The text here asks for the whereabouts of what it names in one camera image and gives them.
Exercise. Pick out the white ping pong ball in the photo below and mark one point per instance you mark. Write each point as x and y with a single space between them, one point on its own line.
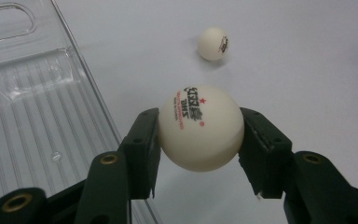
205 143
211 43

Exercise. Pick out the clear plastic tray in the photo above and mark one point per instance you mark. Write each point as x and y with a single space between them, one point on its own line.
43 109

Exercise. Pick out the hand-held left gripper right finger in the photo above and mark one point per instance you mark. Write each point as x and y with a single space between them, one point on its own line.
270 155

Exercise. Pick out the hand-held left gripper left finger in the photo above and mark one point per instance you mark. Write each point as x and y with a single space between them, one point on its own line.
136 155

